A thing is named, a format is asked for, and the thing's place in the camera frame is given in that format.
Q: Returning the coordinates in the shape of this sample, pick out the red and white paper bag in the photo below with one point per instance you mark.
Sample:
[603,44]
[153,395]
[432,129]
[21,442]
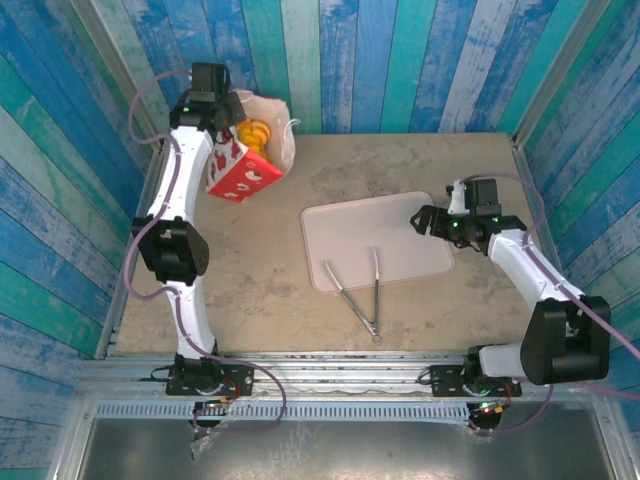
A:
[247,175]

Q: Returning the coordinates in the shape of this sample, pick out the metal tongs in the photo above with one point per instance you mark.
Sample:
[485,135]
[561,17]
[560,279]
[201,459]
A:
[376,295]

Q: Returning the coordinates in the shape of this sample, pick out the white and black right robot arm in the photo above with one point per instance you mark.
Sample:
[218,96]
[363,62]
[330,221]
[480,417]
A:
[525,275]

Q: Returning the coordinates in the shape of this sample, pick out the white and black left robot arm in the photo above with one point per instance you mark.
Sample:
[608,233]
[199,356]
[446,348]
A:
[185,165]

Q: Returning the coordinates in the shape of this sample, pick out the beige plastic tray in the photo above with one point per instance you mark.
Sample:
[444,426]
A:
[360,235]

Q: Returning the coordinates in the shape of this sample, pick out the small circuit board with LEDs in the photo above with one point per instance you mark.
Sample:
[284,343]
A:
[215,404]
[487,409]

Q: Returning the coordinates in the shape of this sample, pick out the steel sheet panel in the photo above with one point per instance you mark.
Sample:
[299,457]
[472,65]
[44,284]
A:
[350,450]

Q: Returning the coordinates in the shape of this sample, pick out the crumpled clear plastic scrap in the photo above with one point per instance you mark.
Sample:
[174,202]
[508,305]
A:
[200,445]

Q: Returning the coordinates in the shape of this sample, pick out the aluminium corner post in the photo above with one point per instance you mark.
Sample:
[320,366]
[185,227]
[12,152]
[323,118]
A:
[117,65]
[558,65]

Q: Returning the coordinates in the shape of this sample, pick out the aluminium frame beam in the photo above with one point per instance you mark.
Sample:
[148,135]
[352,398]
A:
[340,370]

